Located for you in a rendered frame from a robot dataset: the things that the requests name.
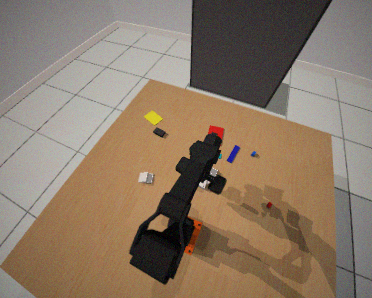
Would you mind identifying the yellow flat bar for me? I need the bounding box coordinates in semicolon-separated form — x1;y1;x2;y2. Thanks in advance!
143;110;163;126

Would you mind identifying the blue flat bar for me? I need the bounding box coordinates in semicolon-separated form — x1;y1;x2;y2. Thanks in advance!
227;145;240;163

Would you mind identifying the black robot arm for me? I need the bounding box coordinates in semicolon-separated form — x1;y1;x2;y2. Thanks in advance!
129;132;222;285

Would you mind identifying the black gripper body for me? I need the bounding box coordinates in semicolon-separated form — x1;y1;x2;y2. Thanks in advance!
175;157;227;195

